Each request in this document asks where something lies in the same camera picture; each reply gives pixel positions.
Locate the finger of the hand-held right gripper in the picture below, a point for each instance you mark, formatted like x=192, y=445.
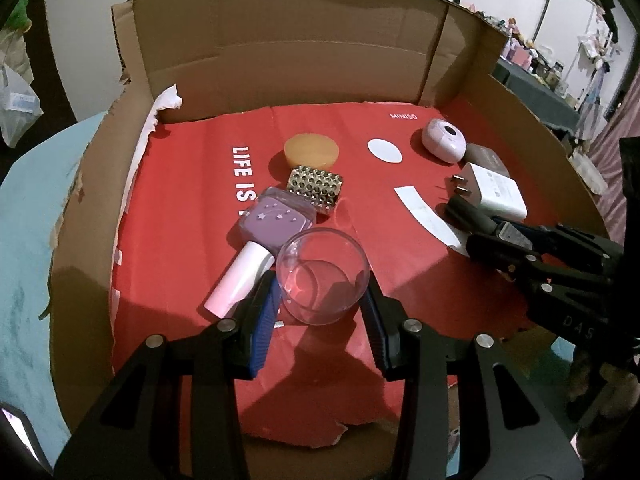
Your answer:
x=520, y=234
x=500, y=255

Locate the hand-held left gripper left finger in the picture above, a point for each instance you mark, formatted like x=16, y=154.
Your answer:
x=262, y=320

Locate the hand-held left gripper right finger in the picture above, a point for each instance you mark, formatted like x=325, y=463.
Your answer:
x=377, y=325

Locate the white charger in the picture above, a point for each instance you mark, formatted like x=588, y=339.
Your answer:
x=495, y=192

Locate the clear glass cup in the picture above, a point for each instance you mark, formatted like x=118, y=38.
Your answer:
x=322, y=277

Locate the purple nail polish bottle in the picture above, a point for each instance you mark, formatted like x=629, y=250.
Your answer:
x=272, y=227

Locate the studded silver block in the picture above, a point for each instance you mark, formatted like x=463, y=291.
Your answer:
x=316, y=187

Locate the cardboard box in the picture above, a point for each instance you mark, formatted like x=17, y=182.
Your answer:
x=310, y=50

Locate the pink round device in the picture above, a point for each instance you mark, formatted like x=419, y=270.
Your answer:
x=442, y=139

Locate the red printed paper liner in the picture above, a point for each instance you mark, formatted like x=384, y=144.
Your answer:
x=190, y=200

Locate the dark cloth covered table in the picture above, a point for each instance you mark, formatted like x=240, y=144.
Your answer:
x=540, y=95

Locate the orange round soap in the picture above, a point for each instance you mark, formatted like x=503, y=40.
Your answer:
x=312, y=151

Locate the metal storage rack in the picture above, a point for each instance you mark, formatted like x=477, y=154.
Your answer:
x=585, y=20

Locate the flat pink-screen device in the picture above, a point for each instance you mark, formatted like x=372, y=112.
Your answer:
x=17, y=430

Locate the clear plastic bag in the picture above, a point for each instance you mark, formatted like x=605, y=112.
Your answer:
x=17, y=105

